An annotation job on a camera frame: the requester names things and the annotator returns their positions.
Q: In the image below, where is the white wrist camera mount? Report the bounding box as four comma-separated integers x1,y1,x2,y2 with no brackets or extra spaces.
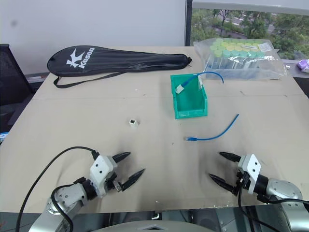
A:
238,154,263,195
89,155,117,195

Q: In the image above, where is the clear bag of capped tubes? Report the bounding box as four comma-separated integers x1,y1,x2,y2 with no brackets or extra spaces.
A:
193,37,290,81

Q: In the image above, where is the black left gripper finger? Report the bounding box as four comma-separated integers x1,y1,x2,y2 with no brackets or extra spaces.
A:
112,151,132,163
120,168,146,192

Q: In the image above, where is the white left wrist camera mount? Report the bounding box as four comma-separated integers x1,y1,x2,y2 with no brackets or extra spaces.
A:
89,155,117,195

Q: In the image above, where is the brown cardboard table sheet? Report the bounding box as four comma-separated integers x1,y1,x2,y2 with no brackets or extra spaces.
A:
0,45,309,215

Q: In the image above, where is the black mesh office chair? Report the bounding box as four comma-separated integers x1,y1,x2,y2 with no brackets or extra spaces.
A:
0,43,35,127

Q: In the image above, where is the blue cable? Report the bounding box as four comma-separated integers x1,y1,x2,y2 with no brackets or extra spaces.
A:
184,113,240,143
174,71,225,94

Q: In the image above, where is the grey window frame post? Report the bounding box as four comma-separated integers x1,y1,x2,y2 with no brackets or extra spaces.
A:
184,0,194,47

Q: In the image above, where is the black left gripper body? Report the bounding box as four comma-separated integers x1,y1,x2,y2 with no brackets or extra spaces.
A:
104,166,124,193

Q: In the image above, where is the green plastic storage bin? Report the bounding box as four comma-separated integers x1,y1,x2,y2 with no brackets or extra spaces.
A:
170,72,209,120

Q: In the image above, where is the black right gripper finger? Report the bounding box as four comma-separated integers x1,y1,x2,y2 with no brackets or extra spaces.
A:
208,173,239,196
218,151,242,163

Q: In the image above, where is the black Kason racket bag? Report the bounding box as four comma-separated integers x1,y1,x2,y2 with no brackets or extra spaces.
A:
46,45,193,89

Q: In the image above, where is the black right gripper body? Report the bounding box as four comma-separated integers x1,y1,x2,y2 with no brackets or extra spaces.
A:
234,162,251,194

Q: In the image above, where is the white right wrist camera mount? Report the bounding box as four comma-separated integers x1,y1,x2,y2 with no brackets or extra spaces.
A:
238,154,263,195

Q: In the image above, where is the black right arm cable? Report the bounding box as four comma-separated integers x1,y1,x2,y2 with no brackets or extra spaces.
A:
237,173,281,232

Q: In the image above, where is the grey robot torso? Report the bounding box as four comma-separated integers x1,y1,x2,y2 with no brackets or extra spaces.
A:
95,218,214,232

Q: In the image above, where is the purple crumpled wrapper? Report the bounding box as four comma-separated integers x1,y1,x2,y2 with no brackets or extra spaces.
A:
297,58,309,73

